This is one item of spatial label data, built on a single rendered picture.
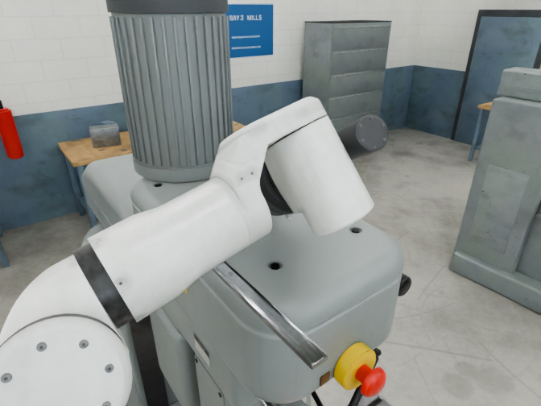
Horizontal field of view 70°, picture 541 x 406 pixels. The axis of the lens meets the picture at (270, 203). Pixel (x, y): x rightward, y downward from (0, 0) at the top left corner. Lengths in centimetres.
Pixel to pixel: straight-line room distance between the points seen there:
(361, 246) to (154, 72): 42
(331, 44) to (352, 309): 520
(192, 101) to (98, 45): 414
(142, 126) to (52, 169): 422
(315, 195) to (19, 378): 24
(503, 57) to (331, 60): 297
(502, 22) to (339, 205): 715
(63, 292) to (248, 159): 16
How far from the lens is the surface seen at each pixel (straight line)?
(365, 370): 54
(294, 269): 48
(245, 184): 30
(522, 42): 731
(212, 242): 29
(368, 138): 37
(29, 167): 489
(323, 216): 35
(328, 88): 566
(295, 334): 39
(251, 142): 32
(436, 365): 307
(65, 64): 474
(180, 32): 66
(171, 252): 28
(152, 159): 72
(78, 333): 25
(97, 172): 122
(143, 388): 128
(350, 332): 52
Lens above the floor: 217
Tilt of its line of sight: 27 degrees down
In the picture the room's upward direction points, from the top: straight up
